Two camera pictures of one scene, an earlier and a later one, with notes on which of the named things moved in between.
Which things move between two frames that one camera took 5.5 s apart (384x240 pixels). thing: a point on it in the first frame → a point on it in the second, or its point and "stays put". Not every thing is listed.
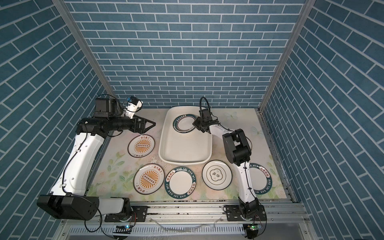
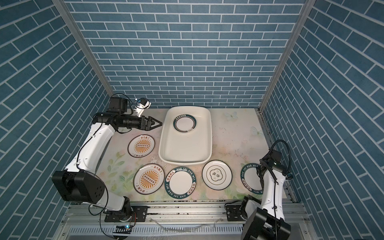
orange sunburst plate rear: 141,146 stays put
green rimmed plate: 261,179 stays put
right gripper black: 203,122 → 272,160
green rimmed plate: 183,123 stays put
